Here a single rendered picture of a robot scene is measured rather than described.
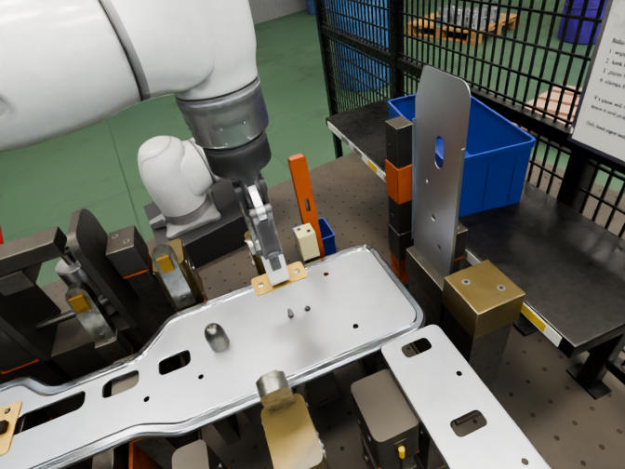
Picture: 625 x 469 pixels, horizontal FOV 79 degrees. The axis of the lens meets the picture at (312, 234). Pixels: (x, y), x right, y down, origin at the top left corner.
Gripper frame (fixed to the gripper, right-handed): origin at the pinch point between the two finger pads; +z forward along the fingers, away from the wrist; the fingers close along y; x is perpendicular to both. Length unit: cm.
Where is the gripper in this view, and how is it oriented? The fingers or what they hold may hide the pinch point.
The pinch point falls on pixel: (272, 260)
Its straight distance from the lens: 56.8
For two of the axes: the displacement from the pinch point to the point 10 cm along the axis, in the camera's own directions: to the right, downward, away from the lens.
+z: 1.6, 7.5, 6.4
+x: 9.3, -3.4, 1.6
